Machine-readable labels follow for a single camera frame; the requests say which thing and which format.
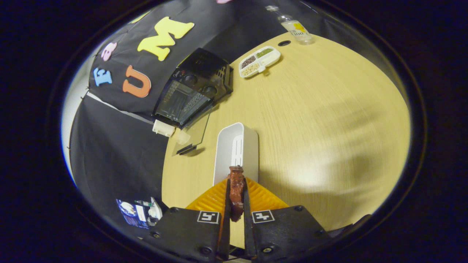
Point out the clear bottle with yellow label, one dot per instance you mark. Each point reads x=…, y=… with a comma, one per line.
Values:
x=298, y=31

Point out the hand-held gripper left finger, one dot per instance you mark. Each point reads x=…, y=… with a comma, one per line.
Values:
x=225, y=241

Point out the white bread toaster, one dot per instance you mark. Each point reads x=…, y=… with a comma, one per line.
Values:
x=162, y=128

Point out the white rectangular tray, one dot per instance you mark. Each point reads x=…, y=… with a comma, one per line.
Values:
x=248, y=153

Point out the red meat piece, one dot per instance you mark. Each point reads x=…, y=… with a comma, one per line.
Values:
x=237, y=193

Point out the black toaster oven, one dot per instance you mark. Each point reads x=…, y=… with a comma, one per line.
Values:
x=197, y=69

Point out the blue printed packet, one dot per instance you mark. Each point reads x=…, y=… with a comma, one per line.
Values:
x=135, y=213

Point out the white divided dish with beans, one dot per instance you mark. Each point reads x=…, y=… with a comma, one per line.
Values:
x=261, y=60

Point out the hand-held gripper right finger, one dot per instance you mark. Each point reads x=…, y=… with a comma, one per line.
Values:
x=248, y=237

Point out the black table grommet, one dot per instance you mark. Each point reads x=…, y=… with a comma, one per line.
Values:
x=284, y=43

